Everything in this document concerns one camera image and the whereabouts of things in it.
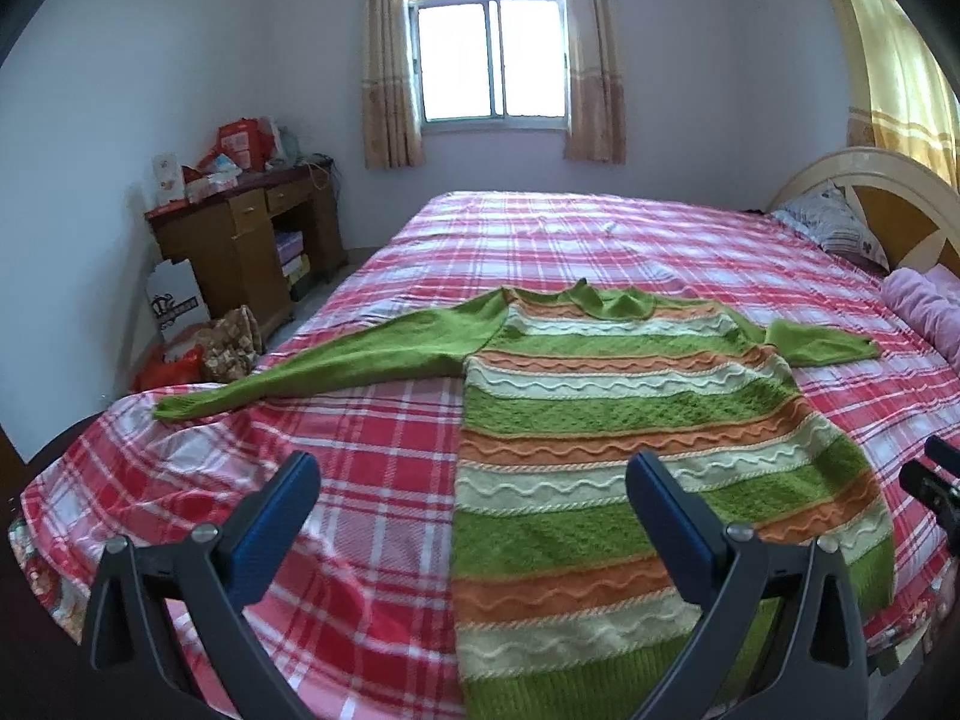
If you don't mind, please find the left beige curtain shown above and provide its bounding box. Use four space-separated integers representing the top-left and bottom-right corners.
361 0 425 169

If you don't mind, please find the brown wooden desk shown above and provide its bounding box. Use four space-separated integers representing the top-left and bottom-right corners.
146 158 348 337

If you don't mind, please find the red gift box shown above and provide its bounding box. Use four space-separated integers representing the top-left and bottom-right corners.
217 117 274 172

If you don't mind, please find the pink folded blanket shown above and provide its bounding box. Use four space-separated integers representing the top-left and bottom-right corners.
880 265 960 372

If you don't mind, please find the grey patterned pillow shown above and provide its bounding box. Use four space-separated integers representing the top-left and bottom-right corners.
771 182 890 273

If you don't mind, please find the window with metal frame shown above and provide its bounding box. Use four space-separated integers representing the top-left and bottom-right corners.
405 0 569 132

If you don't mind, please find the yellow side curtain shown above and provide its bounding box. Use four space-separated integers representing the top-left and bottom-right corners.
832 0 958 187

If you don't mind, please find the cream wooden headboard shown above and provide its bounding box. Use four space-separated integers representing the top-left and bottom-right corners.
768 146 960 275

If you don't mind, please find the brown patterned bag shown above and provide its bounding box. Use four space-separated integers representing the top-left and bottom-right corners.
195 304 265 383

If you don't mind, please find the red white plaid bedsheet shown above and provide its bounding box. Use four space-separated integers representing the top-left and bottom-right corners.
8 192 958 718

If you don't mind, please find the red plastic bag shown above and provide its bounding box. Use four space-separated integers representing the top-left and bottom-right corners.
132 346 203 392

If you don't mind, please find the green orange striped knit sweater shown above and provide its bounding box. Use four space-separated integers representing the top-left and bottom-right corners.
155 283 895 718

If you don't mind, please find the right beige curtain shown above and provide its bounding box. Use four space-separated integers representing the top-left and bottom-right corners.
565 0 626 166

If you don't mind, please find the beige curtain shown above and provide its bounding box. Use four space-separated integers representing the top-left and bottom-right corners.
565 0 626 166
361 0 425 169

